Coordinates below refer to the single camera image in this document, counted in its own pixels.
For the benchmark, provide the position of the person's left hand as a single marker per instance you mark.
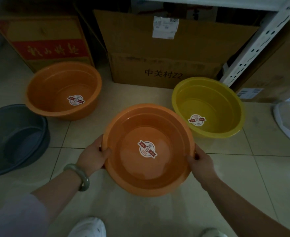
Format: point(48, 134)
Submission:
point(93, 157)

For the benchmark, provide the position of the person's right hand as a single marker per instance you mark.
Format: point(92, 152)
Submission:
point(204, 170)

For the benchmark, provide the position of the large orange basin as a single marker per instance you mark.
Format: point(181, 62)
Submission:
point(147, 194)

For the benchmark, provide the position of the yellow basin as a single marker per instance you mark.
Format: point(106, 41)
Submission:
point(216, 101)

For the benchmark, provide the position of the grey basin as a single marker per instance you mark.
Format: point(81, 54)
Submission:
point(11, 143)

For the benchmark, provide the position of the white metal shelf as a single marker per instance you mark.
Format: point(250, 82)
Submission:
point(265, 36)

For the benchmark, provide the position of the person's right forearm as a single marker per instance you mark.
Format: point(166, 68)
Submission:
point(243, 209)

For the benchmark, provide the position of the person's right white shoe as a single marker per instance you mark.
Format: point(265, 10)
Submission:
point(214, 233)

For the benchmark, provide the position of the person's white shoe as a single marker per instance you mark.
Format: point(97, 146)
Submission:
point(214, 233)
point(88, 228)

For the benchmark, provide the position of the person's left white shoe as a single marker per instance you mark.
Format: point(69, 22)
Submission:
point(88, 228)

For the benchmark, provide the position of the blue and white box label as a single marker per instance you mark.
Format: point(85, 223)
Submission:
point(249, 93)

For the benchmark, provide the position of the light pink sleeve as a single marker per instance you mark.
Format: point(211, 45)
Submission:
point(14, 217)

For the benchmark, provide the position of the red and yellow carton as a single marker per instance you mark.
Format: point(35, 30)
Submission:
point(48, 50)

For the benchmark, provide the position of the large brown cardboard box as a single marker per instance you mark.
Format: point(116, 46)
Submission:
point(204, 49)

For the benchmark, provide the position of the small brown cardboard box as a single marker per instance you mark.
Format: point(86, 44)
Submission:
point(280, 71)

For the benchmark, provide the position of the white shipping label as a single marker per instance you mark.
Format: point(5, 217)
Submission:
point(165, 27)

